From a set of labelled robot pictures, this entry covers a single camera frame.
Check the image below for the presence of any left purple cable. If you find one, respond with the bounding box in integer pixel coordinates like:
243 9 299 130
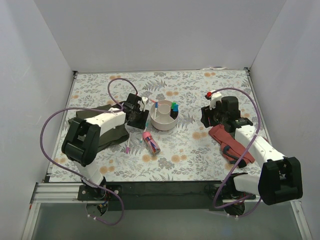
40 78 125 226

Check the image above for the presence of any red cloth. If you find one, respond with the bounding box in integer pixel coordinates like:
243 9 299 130
208 124 246 165

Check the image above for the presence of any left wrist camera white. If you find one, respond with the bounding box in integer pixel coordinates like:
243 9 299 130
138 97 149 112

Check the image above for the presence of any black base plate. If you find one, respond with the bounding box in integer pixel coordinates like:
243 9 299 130
77 180 257 212

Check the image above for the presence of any blue black highlighter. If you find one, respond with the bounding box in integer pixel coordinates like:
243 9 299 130
170 104 179 120

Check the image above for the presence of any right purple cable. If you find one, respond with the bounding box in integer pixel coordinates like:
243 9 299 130
211 87 263 219

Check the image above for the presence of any white round organizer container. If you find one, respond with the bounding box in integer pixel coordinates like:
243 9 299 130
149 100 179 131

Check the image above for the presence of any dark green cloth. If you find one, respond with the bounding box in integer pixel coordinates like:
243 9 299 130
62 104 129 153

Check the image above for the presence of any pink lid pencil jar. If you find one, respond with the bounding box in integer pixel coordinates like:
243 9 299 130
142 131 161 155

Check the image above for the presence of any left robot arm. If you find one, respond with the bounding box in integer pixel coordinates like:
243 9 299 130
61 93 149 200

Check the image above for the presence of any blue capped marker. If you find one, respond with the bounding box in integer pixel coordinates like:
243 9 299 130
154 101 159 120

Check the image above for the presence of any floral table mat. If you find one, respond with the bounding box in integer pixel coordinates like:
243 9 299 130
51 69 282 183

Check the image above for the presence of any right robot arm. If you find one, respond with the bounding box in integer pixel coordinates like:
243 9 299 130
201 92 303 206

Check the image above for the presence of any pink capped marker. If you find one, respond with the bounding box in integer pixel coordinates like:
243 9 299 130
125 132 132 154

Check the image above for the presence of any purple cable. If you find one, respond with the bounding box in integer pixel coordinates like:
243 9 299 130
211 87 263 219
40 78 125 226

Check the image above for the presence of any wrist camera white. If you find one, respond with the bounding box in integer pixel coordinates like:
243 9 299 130
205 90 222 110
138 97 149 112

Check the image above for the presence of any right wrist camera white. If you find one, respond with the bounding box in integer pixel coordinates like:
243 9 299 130
205 90 222 110

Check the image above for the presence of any aluminium front rail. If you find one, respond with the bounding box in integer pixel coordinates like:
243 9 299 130
22 181 312 240

